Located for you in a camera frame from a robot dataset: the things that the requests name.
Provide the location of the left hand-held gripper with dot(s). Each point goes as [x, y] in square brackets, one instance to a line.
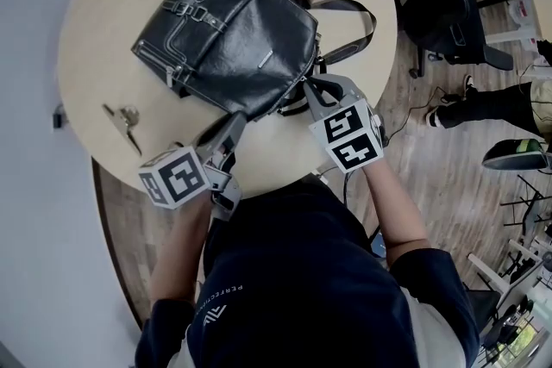
[181, 176]

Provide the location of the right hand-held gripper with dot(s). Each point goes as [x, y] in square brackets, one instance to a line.
[351, 138]

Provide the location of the black leather backpack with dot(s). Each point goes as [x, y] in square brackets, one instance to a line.
[241, 47]

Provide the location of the person's left forearm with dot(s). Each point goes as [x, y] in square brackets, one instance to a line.
[181, 250]

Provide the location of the person's right forearm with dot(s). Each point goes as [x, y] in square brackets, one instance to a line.
[397, 211]

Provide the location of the metal clip with keys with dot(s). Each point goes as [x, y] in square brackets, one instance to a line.
[125, 116]

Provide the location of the black office chair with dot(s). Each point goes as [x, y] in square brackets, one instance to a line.
[435, 4]

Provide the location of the person's dark shirt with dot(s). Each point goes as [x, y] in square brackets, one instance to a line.
[302, 280]

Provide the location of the white desk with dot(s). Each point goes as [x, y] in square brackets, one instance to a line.
[513, 36]

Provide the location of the white metal frame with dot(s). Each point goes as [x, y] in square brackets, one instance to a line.
[487, 273]

